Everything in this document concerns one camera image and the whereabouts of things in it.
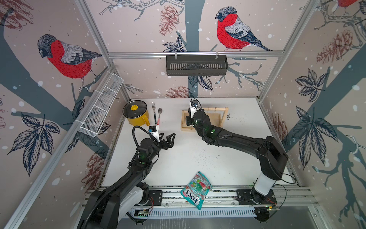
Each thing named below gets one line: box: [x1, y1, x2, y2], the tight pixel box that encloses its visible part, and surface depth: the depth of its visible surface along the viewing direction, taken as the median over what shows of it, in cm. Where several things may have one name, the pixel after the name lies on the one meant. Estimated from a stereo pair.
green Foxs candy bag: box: [180, 171, 213, 210], surface depth 75 cm
